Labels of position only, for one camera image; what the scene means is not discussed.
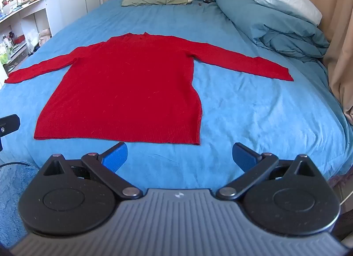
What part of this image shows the teal duvet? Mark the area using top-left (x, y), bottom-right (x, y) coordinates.
top-left (216, 0), bottom-right (330, 62)

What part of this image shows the black cable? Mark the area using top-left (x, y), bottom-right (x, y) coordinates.
top-left (0, 161), bottom-right (31, 168)

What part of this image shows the blue fluffy rug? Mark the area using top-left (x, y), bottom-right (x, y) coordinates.
top-left (0, 159), bottom-right (42, 247)

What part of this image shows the red knit sweater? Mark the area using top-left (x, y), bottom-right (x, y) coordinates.
top-left (4, 32), bottom-right (294, 146)

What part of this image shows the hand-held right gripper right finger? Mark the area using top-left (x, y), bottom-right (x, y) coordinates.
top-left (216, 142), bottom-right (320, 201)

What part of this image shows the white shelf unit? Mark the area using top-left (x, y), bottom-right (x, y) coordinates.
top-left (0, 0), bottom-right (60, 77)

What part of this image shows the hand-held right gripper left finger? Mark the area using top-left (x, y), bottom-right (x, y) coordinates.
top-left (41, 142), bottom-right (143, 200)

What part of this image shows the bed with blue sheet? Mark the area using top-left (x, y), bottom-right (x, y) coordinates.
top-left (0, 0), bottom-right (353, 190)

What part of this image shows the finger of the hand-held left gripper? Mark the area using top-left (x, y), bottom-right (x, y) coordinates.
top-left (0, 114), bottom-right (21, 152)

